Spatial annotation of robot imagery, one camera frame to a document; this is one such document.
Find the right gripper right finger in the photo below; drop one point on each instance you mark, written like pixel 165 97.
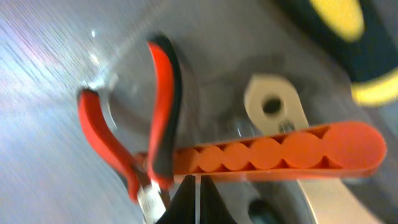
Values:
pixel 212 207

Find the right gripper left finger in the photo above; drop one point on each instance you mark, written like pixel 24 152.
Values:
pixel 182 207

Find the red-black cutting pliers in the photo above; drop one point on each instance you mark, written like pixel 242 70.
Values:
pixel 145 183

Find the orange scraper wooden handle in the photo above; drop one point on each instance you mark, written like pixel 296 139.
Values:
pixel 273 105

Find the orange bit holder strip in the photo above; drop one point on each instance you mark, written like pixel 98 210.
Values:
pixel 344 149

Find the file with black-yellow handle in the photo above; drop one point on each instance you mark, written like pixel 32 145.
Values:
pixel 353 35

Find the clear plastic container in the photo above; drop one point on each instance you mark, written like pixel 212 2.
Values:
pixel 52 49

